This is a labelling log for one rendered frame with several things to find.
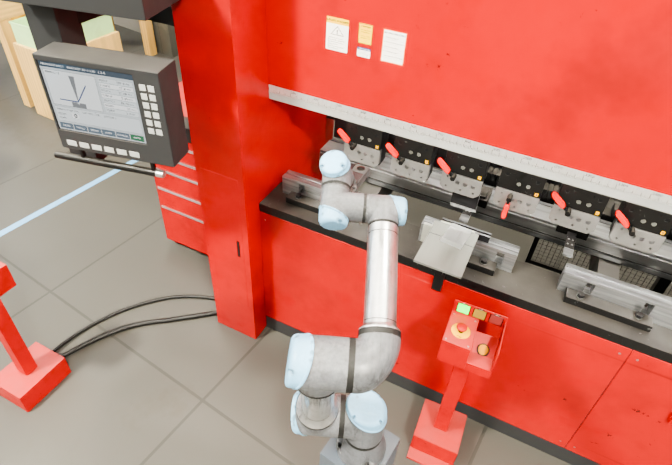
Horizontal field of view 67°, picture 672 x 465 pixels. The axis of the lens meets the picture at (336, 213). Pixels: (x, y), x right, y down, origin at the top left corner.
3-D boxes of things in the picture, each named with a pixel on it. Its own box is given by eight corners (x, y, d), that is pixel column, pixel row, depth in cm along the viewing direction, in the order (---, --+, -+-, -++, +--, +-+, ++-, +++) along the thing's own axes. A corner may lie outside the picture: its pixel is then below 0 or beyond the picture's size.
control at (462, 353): (436, 359, 194) (445, 329, 182) (446, 328, 205) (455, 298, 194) (488, 379, 188) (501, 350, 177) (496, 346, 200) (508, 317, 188)
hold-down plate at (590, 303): (562, 301, 191) (565, 296, 189) (564, 292, 195) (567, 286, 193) (649, 332, 182) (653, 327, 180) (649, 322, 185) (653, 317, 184)
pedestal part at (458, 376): (433, 426, 230) (457, 355, 196) (436, 415, 234) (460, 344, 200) (446, 432, 228) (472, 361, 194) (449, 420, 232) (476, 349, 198)
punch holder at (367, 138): (343, 157, 205) (346, 121, 194) (352, 148, 211) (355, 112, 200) (377, 168, 200) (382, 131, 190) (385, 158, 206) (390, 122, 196)
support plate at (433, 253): (413, 261, 187) (413, 259, 186) (434, 221, 206) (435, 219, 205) (460, 279, 181) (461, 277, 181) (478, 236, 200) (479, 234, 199)
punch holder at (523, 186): (491, 204, 186) (502, 166, 176) (496, 192, 192) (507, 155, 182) (532, 217, 181) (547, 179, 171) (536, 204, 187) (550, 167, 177)
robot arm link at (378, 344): (408, 392, 102) (409, 186, 126) (353, 388, 102) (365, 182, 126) (400, 401, 112) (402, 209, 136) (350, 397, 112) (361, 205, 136)
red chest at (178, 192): (167, 246, 328) (137, 105, 265) (215, 203, 364) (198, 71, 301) (231, 273, 313) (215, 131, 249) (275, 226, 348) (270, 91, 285)
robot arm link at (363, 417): (384, 451, 144) (390, 427, 135) (336, 447, 144) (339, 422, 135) (383, 411, 153) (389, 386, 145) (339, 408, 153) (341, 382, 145)
